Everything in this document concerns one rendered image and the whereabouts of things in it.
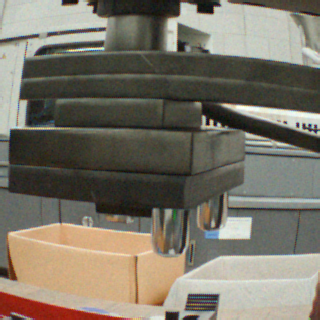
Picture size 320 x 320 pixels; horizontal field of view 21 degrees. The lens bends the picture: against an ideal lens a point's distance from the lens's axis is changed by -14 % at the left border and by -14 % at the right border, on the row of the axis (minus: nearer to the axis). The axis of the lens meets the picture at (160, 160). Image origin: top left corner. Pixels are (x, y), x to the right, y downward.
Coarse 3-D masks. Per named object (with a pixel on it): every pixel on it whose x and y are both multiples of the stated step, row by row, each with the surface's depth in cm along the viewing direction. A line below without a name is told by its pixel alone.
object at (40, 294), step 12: (0, 288) 113; (12, 288) 115; (24, 288) 117; (36, 288) 119; (48, 300) 111; (60, 300) 113; (72, 300) 114; (84, 300) 115; (96, 300) 116; (120, 312) 110; (132, 312) 110; (144, 312) 111; (156, 312) 111; (228, 312) 111; (240, 312) 110; (252, 312) 109; (264, 312) 109; (276, 312) 108; (288, 312) 107; (300, 312) 105
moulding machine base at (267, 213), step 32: (0, 160) 549; (256, 160) 503; (288, 160) 497; (0, 192) 550; (256, 192) 504; (288, 192) 498; (0, 224) 551; (32, 224) 543; (96, 224) 530; (128, 224) 524; (192, 224) 514; (256, 224) 504; (288, 224) 498; (0, 256) 553; (192, 256) 514
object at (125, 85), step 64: (128, 0) 51; (64, 64) 50; (128, 64) 50; (192, 64) 49; (256, 64) 48; (64, 128) 47; (128, 128) 47; (192, 128) 53; (64, 192) 47; (128, 192) 46; (192, 192) 46
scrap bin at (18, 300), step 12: (0, 300) 84; (12, 300) 84; (24, 300) 84; (36, 300) 83; (0, 312) 85; (12, 312) 84; (24, 312) 84; (36, 312) 83; (48, 312) 83; (60, 312) 83; (72, 312) 82; (84, 312) 82; (96, 312) 82
